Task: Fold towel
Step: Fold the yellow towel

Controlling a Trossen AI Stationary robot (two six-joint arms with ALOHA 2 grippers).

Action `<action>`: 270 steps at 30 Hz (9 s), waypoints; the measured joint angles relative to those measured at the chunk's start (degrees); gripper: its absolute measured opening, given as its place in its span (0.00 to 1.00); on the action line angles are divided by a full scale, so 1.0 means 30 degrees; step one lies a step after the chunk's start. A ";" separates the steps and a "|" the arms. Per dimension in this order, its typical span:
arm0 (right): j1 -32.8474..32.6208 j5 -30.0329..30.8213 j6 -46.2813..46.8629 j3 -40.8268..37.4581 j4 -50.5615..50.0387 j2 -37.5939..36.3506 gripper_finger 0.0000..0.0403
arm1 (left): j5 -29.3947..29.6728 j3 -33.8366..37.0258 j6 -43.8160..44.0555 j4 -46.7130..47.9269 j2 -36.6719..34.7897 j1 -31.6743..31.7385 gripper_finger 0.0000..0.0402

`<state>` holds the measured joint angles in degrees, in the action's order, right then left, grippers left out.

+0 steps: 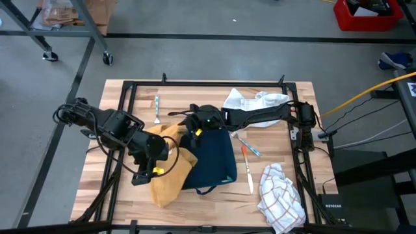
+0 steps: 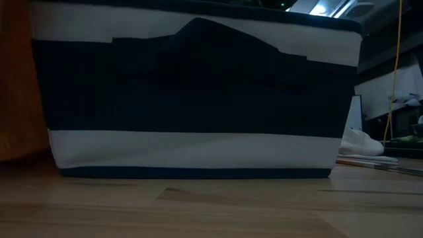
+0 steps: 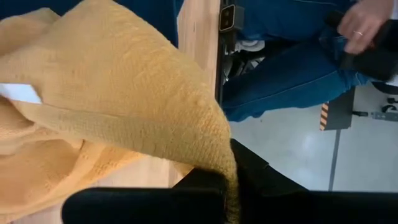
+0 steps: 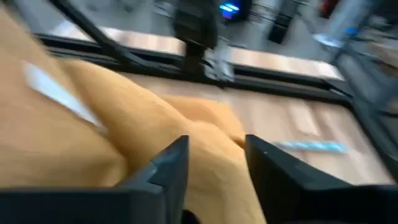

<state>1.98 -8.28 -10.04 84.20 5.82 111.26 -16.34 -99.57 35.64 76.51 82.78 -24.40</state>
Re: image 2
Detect clear bag with green item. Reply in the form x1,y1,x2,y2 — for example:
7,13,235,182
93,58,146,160
391,134,423,143

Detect knife with orange handle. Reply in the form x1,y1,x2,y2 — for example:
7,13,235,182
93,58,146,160
336,159,423,177

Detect navy fabric storage bin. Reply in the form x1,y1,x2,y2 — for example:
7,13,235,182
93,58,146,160
28,0,364,180

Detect ceiling light fixture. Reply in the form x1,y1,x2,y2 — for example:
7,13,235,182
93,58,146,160
286,0,358,19

